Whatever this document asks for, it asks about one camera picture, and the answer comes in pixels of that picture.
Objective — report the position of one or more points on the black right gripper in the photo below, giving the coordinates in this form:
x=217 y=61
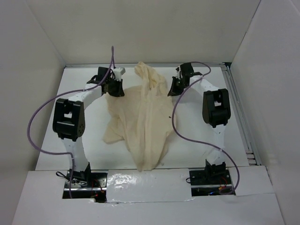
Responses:
x=174 y=91

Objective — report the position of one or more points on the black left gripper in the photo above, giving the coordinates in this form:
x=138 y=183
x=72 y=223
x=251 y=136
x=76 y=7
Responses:
x=120 y=92

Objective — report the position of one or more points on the cream yellow jacket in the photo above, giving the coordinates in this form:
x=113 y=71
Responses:
x=142 y=118

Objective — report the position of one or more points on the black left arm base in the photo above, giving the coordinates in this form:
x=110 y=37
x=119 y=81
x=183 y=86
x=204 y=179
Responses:
x=86 y=184

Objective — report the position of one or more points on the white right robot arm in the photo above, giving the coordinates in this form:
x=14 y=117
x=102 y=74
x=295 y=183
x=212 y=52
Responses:
x=216 y=111

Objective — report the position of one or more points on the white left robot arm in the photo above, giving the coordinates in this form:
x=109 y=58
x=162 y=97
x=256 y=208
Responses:
x=69 y=117

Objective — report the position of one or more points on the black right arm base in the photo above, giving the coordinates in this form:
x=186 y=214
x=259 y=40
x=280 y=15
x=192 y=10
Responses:
x=210 y=181

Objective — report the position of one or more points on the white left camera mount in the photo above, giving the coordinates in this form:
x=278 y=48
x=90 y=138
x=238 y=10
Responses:
x=118 y=72

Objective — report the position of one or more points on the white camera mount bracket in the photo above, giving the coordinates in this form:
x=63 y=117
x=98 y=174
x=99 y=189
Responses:
x=178 y=75

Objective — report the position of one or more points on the aluminium frame rail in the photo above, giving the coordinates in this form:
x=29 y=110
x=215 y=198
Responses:
x=251 y=149

